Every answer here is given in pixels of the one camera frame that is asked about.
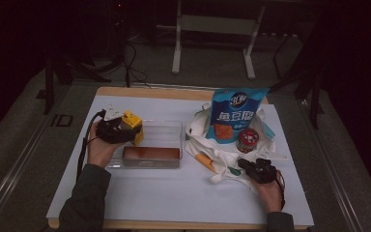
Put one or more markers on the brown box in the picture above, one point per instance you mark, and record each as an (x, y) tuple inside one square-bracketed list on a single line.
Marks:
[(151, 154)]

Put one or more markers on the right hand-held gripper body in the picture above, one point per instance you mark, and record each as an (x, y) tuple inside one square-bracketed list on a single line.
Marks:
[(262, 171)]

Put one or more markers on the small black floor bracket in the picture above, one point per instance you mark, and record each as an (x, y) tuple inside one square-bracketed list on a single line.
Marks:
[(62, 120)]

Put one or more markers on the person's left hand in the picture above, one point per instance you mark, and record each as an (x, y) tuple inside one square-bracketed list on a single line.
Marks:
[(99, 151)]

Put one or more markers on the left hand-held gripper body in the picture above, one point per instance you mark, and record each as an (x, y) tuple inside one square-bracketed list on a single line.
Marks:
[(112, 133)]

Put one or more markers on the white table mat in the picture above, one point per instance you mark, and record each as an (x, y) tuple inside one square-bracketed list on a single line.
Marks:
[(174, 199)]

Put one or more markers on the metal floor rail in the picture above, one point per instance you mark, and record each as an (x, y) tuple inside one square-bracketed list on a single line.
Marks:
[(16, 170), (335, 174)]

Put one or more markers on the red can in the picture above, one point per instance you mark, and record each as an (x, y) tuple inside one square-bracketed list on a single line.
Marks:
[(247, 140)]

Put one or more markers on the clear plastic container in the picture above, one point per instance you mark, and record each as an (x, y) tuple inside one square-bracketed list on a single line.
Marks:
[(162, 135)]

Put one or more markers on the blue snack bag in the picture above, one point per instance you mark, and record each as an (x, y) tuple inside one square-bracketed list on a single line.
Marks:
[(235, 109)]

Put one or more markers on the black tripod stand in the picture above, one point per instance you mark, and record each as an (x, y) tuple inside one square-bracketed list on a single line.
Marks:
[(50, 83)]

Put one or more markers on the white metal desk frame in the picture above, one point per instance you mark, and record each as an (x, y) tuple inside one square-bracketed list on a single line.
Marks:
[(217, 25)]

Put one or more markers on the white patterned tote bag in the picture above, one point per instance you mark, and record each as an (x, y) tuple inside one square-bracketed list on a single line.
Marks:
[(219, 158)]

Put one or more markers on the person's right hand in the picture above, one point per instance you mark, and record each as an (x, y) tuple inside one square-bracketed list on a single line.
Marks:
[(272, 195)]

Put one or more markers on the yellow drink carton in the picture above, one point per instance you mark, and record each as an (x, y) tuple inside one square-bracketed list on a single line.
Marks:
[(132, 121)]

